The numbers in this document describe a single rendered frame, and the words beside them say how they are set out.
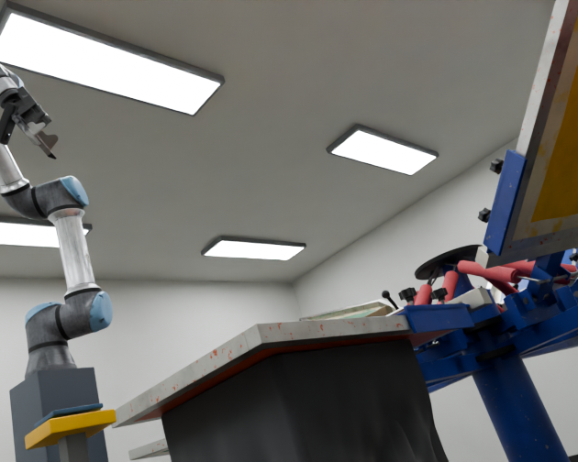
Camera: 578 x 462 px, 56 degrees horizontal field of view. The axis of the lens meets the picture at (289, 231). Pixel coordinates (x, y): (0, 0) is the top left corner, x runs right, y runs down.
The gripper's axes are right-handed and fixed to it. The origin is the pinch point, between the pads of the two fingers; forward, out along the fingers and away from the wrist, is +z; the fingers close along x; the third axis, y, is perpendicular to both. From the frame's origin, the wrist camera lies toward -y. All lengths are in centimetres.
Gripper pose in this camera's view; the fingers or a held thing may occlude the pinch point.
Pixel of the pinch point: (46, 154)
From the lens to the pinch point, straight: 172.8
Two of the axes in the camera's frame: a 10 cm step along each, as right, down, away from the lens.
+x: -1.3, 1.3, 9.8
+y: 7.6, -6.3, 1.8
